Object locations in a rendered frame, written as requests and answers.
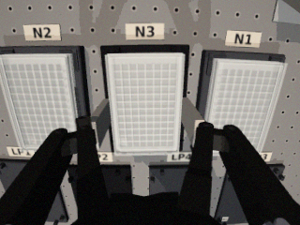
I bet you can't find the cream label reading lp1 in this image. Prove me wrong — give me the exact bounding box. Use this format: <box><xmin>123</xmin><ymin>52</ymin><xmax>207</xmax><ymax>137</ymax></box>
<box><xmin>7</xmin><ymin>146</ymin><xmax>35</xmax><ymax>157</ymax></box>

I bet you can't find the cream label reading lp4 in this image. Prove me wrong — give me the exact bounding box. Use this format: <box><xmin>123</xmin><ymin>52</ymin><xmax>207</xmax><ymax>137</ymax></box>
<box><xmin>167</xmin><ymin>152</ymin><xmax>192</xmax><ymax>161</ymax></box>

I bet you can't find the beige n3 label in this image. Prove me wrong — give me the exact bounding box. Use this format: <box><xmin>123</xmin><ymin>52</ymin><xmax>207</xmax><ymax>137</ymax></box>
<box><xmin>126</xmin><ymin>23</ymin><xmax>164</xmax><ymax>39</ymax></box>

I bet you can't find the white label with black number 3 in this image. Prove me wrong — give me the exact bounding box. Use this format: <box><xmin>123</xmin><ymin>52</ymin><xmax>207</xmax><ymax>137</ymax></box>
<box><xmin>261</xmin><ymin>152</ymin><xmax>273</xmax><ymax>161</ymax></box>

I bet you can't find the beige n1 label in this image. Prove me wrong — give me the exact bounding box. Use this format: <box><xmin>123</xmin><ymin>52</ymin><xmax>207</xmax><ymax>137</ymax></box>
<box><xmin>224</xmin><ymin>30</ymin><xmax>262</xmax><ymax>48</ymax></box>

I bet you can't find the grey base plate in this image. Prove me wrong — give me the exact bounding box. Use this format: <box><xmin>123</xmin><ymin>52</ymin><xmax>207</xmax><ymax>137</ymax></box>
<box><xmin>0</xmin><ymin>0</ymin><xmax>300</xmax><ymax>204</ymax></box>

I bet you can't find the cream label reading lp2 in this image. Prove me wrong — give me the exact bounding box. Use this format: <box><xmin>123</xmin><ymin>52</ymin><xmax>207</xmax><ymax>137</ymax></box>
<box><xmin>98</xmin><ymin>152</ymin><xmax>113</xmax><ymax>161</ymax></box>

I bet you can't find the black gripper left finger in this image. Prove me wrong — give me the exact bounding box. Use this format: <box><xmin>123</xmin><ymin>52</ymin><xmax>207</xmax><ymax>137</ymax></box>
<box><xmin>0</xmin><ymin>98</ymin><xmax>115</xmax><ymax>225</ymax></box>

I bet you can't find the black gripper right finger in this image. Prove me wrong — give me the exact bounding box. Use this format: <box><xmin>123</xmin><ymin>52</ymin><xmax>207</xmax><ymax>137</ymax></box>
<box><xmin>171</xmin><ymin>97</ymin><xmax>300</xmax><ymax>225</ymax></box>

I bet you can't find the beige n2 deck label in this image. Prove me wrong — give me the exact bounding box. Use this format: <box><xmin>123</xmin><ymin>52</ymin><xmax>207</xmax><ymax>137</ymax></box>
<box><xmin>23</xmin><ymin>24</ymin><xmax>62</xmax><ymax>40</ymax></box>

